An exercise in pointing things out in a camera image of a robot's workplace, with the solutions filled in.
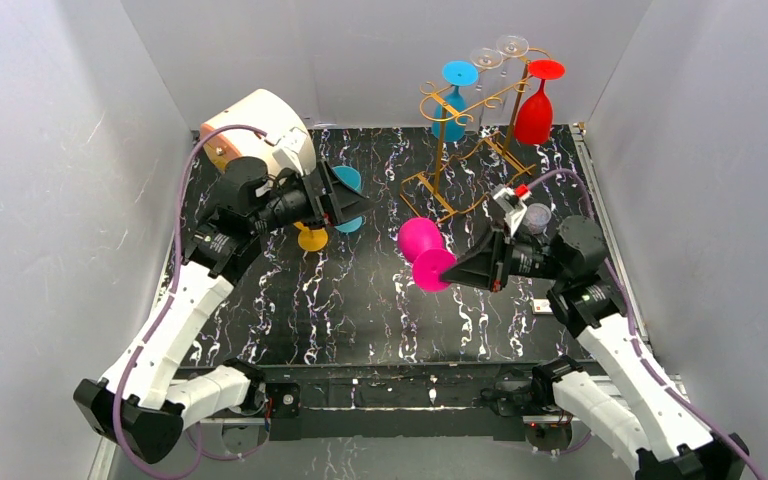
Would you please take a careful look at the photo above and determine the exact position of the teal wine glass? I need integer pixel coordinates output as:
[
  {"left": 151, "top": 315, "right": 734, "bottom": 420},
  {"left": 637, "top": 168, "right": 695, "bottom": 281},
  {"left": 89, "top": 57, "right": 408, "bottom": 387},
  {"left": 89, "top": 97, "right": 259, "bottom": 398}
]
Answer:
[{"left": 333, "top": 165, "right": 364, "bottom": 234}]

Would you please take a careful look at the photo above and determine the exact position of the orange wine glass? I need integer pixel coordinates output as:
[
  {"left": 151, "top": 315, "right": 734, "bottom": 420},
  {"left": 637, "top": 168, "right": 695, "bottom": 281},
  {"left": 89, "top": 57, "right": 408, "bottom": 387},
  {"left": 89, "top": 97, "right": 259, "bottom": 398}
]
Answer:
[{"left": 294, "top": 222, "right": 329, "bottom": 252}]

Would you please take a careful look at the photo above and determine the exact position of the magenta wine glass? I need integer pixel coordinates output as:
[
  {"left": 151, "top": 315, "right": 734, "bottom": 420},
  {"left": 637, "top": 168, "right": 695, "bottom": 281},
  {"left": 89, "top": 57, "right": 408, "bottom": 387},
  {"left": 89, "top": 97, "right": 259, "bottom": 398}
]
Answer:
[{"left": 397, "top": 217, "right": 456, "bottom": 293}]

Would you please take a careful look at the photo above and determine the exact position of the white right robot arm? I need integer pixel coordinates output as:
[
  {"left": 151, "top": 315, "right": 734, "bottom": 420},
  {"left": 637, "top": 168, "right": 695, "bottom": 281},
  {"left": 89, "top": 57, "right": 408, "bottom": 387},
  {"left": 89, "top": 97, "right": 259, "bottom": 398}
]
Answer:
[{"left": 441, "top": 216, "right": 749, "bottom": 479}]

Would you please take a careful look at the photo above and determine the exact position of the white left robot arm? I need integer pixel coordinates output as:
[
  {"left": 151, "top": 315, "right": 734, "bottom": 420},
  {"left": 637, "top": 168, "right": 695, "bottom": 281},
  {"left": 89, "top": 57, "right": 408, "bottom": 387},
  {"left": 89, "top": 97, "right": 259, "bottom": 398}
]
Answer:
[{"left": 73, "top": 157, "right": 373, "bottom": 468}]

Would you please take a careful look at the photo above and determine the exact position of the red wine glass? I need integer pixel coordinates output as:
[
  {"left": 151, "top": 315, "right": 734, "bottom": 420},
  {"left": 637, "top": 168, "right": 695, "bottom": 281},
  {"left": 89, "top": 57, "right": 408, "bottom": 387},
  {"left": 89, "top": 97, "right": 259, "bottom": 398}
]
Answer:
[{"left": 514, "top": 59, "right": 565, "bottom": 145}]

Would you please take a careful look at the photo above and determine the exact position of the gold wine glass rack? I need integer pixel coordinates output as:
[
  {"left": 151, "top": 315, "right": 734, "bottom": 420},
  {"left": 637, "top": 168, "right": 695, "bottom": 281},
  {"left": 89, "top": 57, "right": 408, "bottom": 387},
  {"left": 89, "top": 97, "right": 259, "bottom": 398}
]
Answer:
[{"left": 399, "top": 46, "right": 555, "bottom": 224}]

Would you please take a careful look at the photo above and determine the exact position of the blue wine glass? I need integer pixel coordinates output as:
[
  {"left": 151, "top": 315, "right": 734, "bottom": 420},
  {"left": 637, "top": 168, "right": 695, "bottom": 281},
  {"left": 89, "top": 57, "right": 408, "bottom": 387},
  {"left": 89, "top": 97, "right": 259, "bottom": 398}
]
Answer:
[{"left": 432, "top": 60, "right": 479, "bottom": 142}]

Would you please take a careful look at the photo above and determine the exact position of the clear wine glass front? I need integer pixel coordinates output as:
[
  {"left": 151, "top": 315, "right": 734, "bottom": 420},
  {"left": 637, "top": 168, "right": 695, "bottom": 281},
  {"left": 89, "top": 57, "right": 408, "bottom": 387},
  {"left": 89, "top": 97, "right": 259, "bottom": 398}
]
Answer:
[{"left": 470, "top": 47, "right": 503, "bottom": 133}]

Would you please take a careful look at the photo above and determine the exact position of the clear wine glass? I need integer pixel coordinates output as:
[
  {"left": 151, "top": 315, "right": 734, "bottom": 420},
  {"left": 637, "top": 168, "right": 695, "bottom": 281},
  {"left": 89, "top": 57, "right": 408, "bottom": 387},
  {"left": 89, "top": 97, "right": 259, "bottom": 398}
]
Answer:
[
  {"left": 495, "top": 35, "right": 530, "bottom": 60},
  {"left": 470, "top": 47, "right": 503, "bottom": 133}
]

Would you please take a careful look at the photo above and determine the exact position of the clear wine glass rear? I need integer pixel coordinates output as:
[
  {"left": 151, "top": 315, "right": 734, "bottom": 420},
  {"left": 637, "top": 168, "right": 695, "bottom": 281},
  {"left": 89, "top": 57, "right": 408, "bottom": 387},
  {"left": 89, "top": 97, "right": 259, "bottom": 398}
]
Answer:
[{"left": 495, "top": 35, "right": 530, "bottom": 60}]

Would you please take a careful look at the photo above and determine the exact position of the small grey glitter jar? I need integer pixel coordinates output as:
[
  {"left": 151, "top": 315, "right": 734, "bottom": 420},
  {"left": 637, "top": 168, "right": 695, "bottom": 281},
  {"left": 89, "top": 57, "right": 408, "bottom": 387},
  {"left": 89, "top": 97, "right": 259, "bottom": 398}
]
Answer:
[{"left": 522, "top": 203, "right": 552, "bottom": 235}]

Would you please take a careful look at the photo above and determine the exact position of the small white red box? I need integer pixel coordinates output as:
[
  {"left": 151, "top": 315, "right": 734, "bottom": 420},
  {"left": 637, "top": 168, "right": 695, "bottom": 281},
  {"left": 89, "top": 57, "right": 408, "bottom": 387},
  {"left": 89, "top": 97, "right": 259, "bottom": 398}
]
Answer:
[{"left": 531, "top": 299, "right": 553, "bottom": 315}]

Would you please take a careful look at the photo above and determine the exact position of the round beige box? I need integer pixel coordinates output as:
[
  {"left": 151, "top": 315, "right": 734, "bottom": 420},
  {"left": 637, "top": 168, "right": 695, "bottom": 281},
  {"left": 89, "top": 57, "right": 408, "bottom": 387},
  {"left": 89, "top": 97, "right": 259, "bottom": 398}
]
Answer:
[{"left": 199, "top": 89, "right": 308, "bottom": 172}]

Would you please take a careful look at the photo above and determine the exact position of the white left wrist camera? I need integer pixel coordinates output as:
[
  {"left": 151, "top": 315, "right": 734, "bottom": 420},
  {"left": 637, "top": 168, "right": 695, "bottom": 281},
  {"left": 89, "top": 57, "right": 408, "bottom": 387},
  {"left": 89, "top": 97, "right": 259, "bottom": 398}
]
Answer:
[{"left": 265, "top": 127, "right": 316, "bottom": 176}]

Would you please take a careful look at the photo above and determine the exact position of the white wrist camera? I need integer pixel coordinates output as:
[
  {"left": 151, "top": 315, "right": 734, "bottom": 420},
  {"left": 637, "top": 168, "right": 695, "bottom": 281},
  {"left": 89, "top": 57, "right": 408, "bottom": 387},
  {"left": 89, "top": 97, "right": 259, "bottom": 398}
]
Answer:
[
  {"left": 265, "top": 127, "right": 316, "bottom": 176},
  {"left": 488, "top": 185, "right": 531, "bottom": 238}
]

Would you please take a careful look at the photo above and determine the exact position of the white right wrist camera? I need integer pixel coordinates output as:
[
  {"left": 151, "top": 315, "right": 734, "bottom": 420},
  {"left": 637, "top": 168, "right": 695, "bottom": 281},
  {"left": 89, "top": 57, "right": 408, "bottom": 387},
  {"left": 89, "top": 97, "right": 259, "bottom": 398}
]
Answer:
[{"left": 488, "top": 185, "right": 531, "bottom": 238}]

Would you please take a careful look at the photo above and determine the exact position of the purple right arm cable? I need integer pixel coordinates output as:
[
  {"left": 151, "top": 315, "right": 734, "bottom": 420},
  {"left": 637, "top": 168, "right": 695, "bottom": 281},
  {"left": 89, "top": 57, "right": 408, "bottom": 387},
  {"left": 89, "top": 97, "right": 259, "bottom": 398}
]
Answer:
[{"left": 519, "top": 168, "right": 766, "bottom": 480}]

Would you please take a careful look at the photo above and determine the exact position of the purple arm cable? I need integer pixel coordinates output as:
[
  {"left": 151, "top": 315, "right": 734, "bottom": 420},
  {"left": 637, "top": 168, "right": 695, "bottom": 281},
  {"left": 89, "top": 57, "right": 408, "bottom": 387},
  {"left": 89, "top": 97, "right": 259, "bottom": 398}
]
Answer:
[
  {"left": 111, "top": 123, "right": 273, "bottom": 480},
  {"left": 519, "top": 168, "right": 766, "bottom": 480}
]

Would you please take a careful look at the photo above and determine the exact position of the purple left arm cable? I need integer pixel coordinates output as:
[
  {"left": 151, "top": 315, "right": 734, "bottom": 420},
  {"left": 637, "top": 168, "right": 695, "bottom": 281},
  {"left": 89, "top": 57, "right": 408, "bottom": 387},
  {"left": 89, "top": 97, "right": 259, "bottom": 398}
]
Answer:
[{"left": 111, "top": 123, "right": 273, "bottom": 480}]

